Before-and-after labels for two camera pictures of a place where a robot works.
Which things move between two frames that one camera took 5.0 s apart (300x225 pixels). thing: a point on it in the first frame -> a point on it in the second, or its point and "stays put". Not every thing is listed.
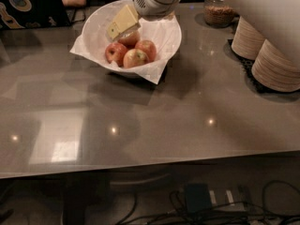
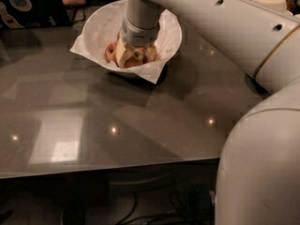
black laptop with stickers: [26, 7] stays put
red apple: [134, 58] stays put
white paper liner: [164, 33] stays put
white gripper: [149, 4] -> [140, 35]
